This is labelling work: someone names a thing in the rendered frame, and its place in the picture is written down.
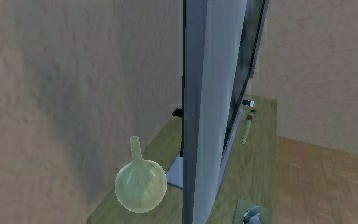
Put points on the olive green wooden stand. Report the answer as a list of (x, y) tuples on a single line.
[(253, 173)]

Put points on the small black block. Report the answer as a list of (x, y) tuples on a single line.
[(178, 112)]

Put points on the grey flat television set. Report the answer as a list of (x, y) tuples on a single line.
[(213, 100)]

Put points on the small black and white box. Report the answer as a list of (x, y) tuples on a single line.
[(248, 103)]

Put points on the round green glass vase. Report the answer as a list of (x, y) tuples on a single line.
[(141, 186)]

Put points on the grey round metal object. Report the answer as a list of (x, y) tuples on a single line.
[(252, 216)]

